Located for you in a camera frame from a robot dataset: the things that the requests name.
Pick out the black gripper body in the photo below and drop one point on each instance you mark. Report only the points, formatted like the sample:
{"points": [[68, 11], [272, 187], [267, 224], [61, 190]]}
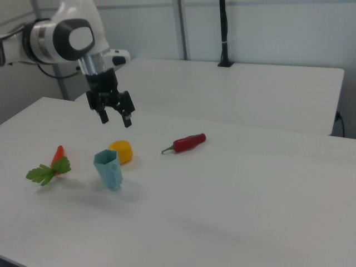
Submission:
{"points": [[104, 86]]}

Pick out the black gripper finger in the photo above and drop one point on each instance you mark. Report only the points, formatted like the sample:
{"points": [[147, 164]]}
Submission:
{"points": [[126, 107], [102, 112]]}

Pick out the light blue plastic mug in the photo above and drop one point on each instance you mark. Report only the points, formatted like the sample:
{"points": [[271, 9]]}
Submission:
{"points": [[109, 169]]}

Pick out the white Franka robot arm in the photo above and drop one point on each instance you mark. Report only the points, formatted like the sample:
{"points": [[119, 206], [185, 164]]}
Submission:
{"points": [[64, 36]]}

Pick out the yellow toy bell pepper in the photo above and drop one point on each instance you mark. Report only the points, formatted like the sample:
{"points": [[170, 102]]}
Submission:
{"points": [[124, 151]]}

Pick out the red toy chili pepper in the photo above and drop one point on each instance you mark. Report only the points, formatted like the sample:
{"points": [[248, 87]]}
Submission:
{"points": [[185, 143]]}

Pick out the orange toy carrot with leaves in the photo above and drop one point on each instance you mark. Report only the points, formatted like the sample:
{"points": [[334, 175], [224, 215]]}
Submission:
{"points": [[53, 167]]}

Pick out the grey wall partition post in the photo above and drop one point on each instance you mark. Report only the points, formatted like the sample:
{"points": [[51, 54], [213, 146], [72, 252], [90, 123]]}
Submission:
{"points": [[182, 29]]}

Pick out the black camera stand pole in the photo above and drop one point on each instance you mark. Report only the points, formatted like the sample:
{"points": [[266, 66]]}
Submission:
{"points": [[224, 33]]}

